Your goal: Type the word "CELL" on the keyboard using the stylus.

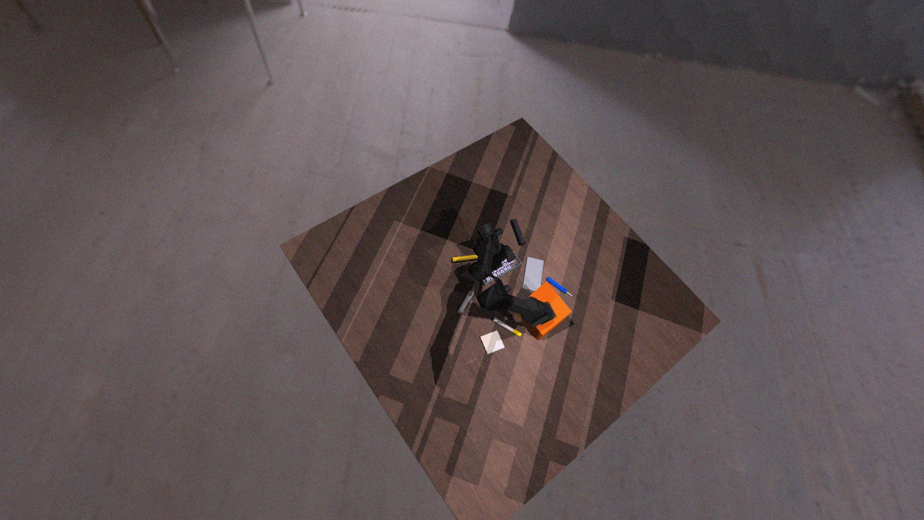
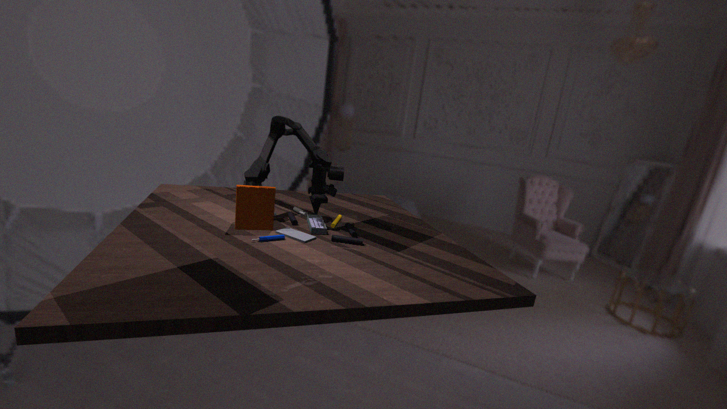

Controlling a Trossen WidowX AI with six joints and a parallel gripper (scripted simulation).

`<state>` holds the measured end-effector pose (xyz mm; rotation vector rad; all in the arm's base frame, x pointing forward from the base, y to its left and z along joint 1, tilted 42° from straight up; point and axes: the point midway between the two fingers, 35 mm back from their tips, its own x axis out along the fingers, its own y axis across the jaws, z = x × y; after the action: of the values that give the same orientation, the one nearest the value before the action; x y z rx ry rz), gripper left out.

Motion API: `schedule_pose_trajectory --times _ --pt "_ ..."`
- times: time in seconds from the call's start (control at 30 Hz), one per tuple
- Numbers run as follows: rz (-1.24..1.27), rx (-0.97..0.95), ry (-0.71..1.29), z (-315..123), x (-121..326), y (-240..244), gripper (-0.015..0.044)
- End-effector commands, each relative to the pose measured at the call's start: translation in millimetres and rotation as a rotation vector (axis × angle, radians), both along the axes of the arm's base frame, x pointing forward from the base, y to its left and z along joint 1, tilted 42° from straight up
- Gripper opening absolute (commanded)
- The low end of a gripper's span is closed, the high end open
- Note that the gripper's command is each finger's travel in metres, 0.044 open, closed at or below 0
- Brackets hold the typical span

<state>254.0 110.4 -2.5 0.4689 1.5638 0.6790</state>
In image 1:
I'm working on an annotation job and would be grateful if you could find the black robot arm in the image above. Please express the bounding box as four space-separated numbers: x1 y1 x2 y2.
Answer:
472 223 557 328

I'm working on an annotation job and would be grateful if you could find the small grey keyboard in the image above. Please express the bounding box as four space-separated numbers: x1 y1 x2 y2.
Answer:
482 253 522 286

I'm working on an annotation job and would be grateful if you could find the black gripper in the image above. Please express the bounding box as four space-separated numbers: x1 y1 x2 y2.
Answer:
468 246 515 276

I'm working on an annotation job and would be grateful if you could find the blue stylus with white tip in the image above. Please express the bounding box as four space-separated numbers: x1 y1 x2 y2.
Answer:
547 277 572 296

